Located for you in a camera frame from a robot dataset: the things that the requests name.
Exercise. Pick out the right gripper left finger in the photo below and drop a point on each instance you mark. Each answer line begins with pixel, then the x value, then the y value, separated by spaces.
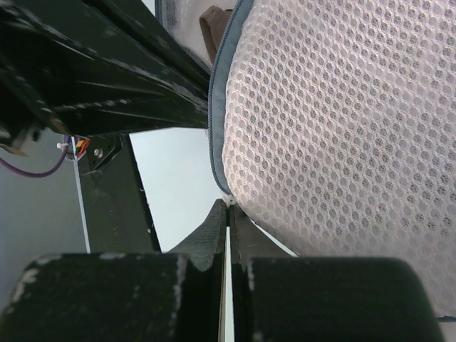
pixel 118 296

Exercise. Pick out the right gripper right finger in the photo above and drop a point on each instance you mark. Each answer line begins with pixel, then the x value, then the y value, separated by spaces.
pixel 278 297

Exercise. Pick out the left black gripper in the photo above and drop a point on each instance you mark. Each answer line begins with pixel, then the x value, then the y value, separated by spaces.
pixel 94 68

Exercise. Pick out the beige bra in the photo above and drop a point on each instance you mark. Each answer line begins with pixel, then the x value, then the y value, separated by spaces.
pixel 213 23

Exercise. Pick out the white mesh laundry bag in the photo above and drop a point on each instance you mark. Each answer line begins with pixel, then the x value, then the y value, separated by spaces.
pixel 332 125

